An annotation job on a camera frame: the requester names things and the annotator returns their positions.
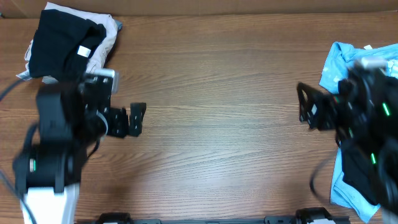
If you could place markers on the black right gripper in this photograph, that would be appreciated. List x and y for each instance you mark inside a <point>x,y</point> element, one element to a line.
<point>329,102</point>

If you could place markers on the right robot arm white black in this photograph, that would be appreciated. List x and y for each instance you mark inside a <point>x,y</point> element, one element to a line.
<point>363,113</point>

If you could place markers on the folded beige garment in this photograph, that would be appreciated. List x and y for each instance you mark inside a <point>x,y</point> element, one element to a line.
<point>98,58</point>

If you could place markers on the folded black garment on pile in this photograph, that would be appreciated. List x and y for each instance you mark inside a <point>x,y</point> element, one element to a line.
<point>63,44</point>

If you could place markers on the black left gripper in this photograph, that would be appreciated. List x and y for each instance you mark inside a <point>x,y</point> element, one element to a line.
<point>109,121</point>

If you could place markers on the light blue t-shirt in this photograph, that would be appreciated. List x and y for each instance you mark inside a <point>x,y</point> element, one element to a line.
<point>340,57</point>

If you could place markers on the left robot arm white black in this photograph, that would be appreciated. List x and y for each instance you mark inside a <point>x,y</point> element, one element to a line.
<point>74,117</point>

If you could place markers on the black Sydrogen t-shirt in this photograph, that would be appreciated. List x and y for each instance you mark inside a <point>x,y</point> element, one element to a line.
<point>359,170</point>

